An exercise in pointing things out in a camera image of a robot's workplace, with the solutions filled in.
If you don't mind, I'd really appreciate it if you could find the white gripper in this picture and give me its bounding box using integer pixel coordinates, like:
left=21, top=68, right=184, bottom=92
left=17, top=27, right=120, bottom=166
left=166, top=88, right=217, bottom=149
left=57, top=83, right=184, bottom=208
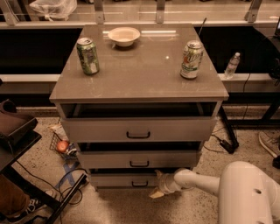
left=149, top=170, right=182, bottom=199

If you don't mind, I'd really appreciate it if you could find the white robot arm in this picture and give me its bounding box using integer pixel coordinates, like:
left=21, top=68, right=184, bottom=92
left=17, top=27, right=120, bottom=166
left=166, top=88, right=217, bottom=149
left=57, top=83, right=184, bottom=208
left=150, top=161, right=280, bottom=224

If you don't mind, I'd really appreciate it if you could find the white bowl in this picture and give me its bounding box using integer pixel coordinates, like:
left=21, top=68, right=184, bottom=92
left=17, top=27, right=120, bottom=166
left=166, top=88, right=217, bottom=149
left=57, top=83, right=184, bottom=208
left=108, top=27, right=140, bottom=47

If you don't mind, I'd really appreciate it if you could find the black floor cable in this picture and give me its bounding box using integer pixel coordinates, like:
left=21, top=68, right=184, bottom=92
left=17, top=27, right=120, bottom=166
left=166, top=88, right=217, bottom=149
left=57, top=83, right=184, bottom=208
left=16, top=160, right=88, bottom=207

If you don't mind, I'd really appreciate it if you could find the grey sneaker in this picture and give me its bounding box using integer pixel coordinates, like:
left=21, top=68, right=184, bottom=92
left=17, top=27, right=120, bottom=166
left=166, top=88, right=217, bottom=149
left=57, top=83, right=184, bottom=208
left=258, top=131, right=280, bottom=158

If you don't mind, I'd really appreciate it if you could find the clear water bottle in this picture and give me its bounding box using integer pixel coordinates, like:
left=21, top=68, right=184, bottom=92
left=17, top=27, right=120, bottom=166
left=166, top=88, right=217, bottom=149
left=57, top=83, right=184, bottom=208
left=224, top=52, right=241, bottom=80

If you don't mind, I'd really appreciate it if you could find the grey drawer cabinet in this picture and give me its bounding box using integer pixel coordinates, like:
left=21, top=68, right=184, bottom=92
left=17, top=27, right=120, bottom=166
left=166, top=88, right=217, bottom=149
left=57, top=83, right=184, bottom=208
left=49, top=24, right=229, bottom=192

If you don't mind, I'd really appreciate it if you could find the black chair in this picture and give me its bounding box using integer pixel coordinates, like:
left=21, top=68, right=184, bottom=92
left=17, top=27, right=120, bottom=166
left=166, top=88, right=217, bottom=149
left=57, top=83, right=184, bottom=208
left=0, top=100, right=41, bottom=172

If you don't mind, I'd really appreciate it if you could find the red apple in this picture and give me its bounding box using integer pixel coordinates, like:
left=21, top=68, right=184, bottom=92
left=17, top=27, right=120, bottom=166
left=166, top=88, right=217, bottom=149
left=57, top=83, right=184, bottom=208
left=56, top=141, right=69, bottom=153

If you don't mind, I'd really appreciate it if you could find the wire basket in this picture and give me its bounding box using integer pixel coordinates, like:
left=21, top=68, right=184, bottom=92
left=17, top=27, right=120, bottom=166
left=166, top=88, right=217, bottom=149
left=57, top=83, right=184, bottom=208
left=50, top=134, right=77, bottom=161

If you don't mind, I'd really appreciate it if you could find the white green soda can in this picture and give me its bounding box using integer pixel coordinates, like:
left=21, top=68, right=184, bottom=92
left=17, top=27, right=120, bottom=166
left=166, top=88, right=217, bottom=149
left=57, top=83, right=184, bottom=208
left=180, top=40, right=204, bottom=79

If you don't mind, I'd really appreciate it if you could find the grey drawer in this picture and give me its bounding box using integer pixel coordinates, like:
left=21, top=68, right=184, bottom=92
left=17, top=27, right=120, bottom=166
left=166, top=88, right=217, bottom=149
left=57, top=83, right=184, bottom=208
left=78, top=142, right=201, bottom=169
left=87, top=167, right=193, bottom=189
left=59, top=101, right=217, bottom=143

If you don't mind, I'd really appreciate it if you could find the black sneaker with laces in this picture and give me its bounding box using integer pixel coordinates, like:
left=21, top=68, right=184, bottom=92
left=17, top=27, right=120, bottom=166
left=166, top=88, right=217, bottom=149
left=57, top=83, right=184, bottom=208
left=2, top=192, right=46, bottom=223

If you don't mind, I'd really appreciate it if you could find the clear plastic bag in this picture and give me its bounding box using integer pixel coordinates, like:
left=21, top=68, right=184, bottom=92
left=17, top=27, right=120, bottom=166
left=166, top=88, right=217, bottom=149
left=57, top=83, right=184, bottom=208
left=29, top=0, right=77, bottom=21

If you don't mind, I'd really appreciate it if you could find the black stand leg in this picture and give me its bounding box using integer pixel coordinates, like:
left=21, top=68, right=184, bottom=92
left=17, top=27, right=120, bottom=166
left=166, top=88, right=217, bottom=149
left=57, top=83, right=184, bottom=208
left=219, top=107, right=239, bottom=154

